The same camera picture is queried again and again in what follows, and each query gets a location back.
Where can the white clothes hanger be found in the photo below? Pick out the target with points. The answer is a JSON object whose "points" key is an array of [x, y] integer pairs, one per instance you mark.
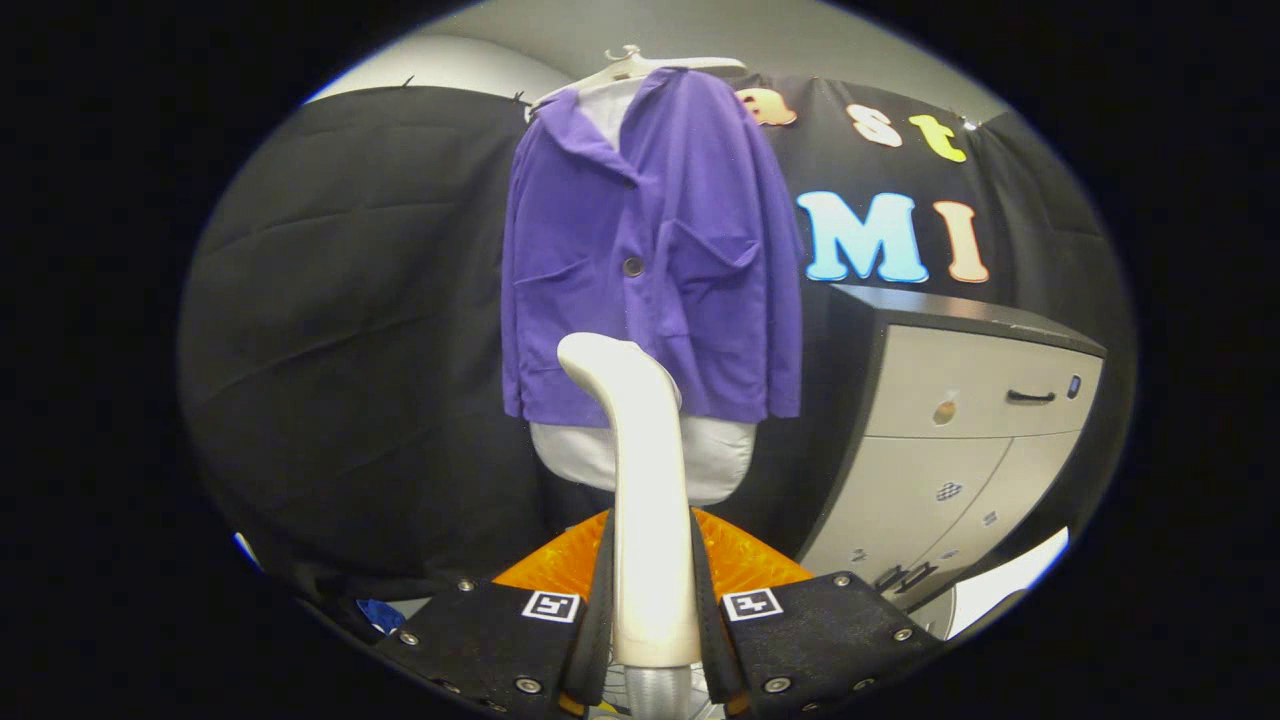
{"points": [[650, 68]]}

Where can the blue object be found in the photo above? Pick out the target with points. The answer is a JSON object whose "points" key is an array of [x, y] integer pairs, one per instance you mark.
{"points": [[380, 615]]}

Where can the white shirt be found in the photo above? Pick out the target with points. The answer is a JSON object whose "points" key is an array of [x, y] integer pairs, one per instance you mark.
{"points": [[720, 460]]}

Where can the purple jacket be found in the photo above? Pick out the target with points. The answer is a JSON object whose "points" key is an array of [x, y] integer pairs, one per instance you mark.
{"points": [[700, 200]]}

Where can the grey cabinet with dark top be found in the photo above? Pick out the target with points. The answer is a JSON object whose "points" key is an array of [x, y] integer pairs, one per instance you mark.
{"points": [[950, 370]]}

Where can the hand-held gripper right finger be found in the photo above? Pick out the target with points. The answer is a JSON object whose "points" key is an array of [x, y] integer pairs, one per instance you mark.
{"points": [[800, 640]]}

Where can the white garment steamer head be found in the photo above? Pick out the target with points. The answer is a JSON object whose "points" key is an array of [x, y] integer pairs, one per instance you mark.
{"points": [[650, 480]]}

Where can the white flat panel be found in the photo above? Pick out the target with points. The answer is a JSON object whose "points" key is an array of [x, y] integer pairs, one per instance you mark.
{"points": [[1005, 585]]}

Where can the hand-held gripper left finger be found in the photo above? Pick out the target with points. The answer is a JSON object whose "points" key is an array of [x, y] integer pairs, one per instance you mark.
{"points": [[490, 640]]}

